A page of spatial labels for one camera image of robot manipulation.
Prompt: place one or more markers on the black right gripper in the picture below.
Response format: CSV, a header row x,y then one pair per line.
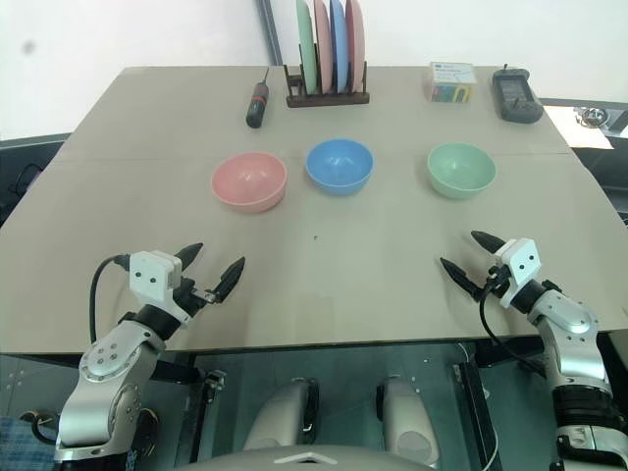
x,y
494,282

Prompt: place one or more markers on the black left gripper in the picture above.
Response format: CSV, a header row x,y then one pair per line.
x,y
191,294

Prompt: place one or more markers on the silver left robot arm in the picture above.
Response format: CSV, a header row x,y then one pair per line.
x,y
113,358

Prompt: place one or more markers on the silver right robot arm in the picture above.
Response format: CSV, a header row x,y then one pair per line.
x,y
574,333

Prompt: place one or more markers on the green bowl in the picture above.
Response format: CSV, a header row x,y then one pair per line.
x,y
461,170

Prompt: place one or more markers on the pink bowl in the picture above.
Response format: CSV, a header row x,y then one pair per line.
x,y
249,182

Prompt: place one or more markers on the flat cardboard sheet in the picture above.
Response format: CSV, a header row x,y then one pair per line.
x,y
564,130

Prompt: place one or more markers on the blue bowl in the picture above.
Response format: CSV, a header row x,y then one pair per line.
x,y
339,167

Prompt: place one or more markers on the grey rounded left robot leg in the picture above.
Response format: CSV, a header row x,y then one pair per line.
x,y
279,417

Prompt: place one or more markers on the grey rounded robot leg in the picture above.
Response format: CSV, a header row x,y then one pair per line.
x,y
407,422
279,417

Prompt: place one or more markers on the black handheld controller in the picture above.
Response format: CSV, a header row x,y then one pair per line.
x,y
516,98

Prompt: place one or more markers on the black screwdriver with red band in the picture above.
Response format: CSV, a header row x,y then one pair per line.
x,y
257,105

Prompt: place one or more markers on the grey rounded right robot leg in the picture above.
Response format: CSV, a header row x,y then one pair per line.
x,y
407,422

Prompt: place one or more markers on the clear box of coloured items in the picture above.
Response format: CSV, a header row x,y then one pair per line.
x,y
451,83

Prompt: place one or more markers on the dark wooden plate rack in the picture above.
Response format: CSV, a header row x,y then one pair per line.
x,y
326,99

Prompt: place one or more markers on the grey robot torso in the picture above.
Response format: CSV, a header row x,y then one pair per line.
x,y
304,458

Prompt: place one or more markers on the black side bench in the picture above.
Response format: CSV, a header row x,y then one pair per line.
x,y
24,157

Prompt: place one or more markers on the green plate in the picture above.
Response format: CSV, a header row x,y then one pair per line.
x,y
305,44

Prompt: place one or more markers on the dark vertical pole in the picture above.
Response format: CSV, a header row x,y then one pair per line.
x,y
270,29

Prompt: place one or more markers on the pink plate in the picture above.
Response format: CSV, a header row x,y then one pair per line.
x,y
355,44
324,49

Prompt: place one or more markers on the blue plate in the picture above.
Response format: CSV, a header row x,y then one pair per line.
x,y
339,49

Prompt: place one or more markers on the blue patterned cloth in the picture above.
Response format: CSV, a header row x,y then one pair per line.
x,y
19,444

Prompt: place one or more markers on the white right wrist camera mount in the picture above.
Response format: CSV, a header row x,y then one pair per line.
x,y
522,260

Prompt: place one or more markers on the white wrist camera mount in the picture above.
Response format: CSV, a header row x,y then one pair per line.
x,y
149,277
522,260

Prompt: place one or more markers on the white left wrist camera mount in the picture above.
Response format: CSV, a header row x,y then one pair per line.
x,y
149,277

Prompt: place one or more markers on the black table frame bar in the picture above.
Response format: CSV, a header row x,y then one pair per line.
x,y
473,407

